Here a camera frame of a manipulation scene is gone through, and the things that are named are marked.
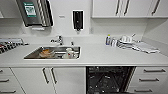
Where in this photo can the stainless steel dishwasher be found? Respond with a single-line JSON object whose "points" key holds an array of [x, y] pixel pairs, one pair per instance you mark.
{"points": [[110, 80]]}

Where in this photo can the small chrome sink pump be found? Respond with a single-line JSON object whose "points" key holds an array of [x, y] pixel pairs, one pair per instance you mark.
{"points": [[72, 43]]}

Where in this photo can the white cup on plate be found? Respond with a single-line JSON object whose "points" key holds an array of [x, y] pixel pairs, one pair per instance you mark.
{"points": [[69, 53]]}

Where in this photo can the chrome faucet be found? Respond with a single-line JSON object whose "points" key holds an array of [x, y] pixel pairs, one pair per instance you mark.
{"points": [[59, 40]]}

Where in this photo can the black soap dispenser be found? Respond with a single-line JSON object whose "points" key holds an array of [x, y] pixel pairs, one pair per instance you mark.
{"points": [[78, 20]]}

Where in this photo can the small white bottle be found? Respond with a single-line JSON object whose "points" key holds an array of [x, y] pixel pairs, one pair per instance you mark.
{"points": [[113, 42]]}

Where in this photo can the white two-door base cabinet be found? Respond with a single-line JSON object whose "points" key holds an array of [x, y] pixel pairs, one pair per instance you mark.
{"points": [[66, 81]]}

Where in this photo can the stack of white plates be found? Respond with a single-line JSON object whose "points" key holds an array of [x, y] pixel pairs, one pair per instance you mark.
{"points": [[126, 40]]}

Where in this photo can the steel kitchen sink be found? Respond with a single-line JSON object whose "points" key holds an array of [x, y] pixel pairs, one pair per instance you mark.
{"points": [[33, 56]]}

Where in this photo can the grey paper towel dispenser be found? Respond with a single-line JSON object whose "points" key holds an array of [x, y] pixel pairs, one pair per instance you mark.
{"points": [[35, 13]]}

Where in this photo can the white dish cloth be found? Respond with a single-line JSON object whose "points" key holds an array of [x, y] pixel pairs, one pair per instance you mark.
{"points": [[146, 47]]}

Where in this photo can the white drawer unit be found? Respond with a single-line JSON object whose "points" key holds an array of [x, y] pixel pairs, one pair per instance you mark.
{"points": [[150, 80], [8, 81]]}

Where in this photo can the small wall label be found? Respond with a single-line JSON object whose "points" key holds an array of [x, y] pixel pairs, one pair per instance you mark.
{"points": [[62, 16]]}

